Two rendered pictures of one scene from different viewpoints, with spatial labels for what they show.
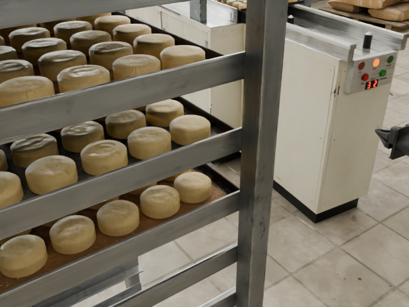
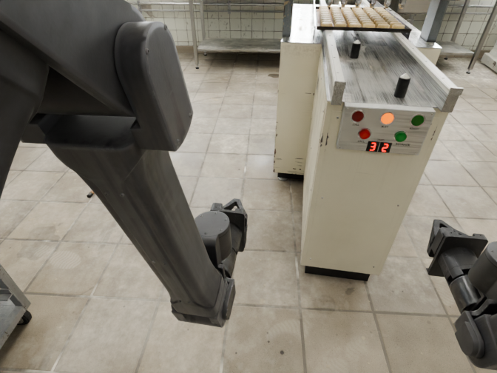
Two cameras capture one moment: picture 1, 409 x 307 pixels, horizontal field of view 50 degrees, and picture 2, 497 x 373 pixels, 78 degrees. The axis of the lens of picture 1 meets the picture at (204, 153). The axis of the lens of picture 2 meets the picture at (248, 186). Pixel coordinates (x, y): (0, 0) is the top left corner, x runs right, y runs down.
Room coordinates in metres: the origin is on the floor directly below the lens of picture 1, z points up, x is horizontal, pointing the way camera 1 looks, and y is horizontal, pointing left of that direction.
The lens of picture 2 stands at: (0.83, -0.87, 1.19)
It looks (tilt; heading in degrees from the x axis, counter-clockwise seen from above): 38 degrees down; 37
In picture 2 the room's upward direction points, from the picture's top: straight up
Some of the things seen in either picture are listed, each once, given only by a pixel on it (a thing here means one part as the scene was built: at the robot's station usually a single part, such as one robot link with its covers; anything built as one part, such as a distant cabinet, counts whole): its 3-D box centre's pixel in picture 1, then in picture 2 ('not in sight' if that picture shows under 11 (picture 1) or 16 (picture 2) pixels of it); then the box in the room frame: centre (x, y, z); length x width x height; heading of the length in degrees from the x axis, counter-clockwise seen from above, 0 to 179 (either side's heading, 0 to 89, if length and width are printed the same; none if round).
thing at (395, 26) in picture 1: (374, 16); not in sight; (5.73, -2.21, 0.06); 1.20 x 0.80 x 0.11; 36
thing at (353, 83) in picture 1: (370, 71); (381, 129); (1.71, -0.68, 0.77); 0.24 x 0.04 x 0.14; 118
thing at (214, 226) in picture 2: not in sight; (207, 263); (1.03, -0.63, 0.80); 0.12 x 0.09 x 0.12; 27
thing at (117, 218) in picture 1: (118, 217); not in sight; (0.42, 0.11, 1.05); 0.05 x 0.05 x 0.02
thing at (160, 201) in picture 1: (160, 201); not in sight; (0.45, 0.06, 1.05); 0.05 x 0.05 x 0.02
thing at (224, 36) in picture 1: (210, 62); (335, 86); (2.90, -0.05, 0.42); 1.28 x 0.72 x 0.84; 28
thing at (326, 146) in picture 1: (304, 111); (348, 157); (2.03, -0.51, 0.45); 0.70 x 0.34 x 0.90; 28
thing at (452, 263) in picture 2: not in sight; (460, 266); (1.30, -0.95, 0.76); 0.07 x 0.07 x 0.10; 28
